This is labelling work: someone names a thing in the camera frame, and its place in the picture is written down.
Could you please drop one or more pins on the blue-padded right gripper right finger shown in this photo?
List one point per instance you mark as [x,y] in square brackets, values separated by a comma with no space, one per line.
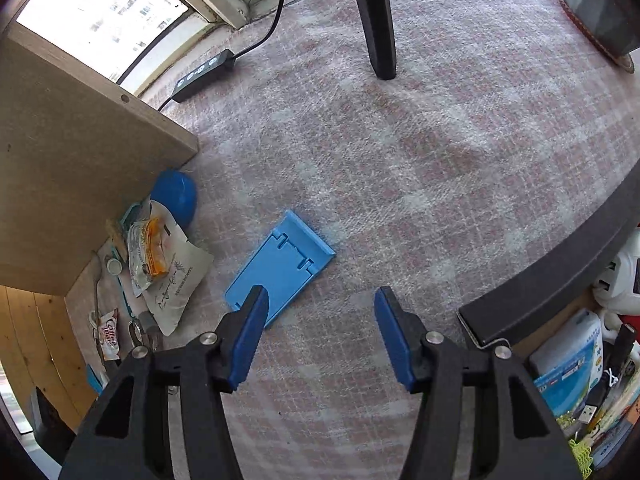
[397,339]

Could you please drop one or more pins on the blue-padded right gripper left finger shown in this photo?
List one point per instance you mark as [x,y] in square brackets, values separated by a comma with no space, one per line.
[125,434]

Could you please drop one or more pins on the blue wet wipes pack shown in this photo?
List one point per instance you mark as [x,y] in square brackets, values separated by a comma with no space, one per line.
[569,365]

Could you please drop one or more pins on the coffee mate sachet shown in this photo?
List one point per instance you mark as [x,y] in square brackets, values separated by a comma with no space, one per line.
[108,336]

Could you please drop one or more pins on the green white lip balm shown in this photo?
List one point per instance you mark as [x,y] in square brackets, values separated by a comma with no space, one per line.
[113,265]

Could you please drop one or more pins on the orange clear snack wrapper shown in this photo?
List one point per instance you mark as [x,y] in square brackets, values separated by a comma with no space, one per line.
[146,257]

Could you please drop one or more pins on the white paper bag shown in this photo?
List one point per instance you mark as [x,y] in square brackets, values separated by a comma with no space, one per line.
[167,297]

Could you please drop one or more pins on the blue phone stand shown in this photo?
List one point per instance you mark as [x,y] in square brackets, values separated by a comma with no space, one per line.
[288,259]

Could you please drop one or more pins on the yellow badminton shuttlecock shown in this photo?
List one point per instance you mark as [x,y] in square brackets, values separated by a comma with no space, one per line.
[582,454]

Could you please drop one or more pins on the white egg-shaped charger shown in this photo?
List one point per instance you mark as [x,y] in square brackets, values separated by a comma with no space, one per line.
[617,287]

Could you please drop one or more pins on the black storage tray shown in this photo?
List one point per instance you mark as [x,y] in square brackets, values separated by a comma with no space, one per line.
[518,307]

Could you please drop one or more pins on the blue round lid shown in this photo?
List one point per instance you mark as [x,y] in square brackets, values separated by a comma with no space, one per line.
[177,192]

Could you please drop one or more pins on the large upright wooden board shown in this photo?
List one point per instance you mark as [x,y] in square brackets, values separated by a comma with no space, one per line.
[76,151]

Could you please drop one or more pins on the pink plaid tablecloth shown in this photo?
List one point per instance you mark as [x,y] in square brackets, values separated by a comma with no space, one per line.
[502,132]

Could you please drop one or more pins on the potted spider plant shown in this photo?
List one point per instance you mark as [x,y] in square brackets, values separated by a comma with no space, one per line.
[603,23]

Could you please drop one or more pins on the black tripod stand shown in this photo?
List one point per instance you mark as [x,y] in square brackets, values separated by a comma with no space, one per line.
[377,23]

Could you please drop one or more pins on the black inline cable remote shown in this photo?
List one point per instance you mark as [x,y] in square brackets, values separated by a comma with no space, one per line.
[204,75]

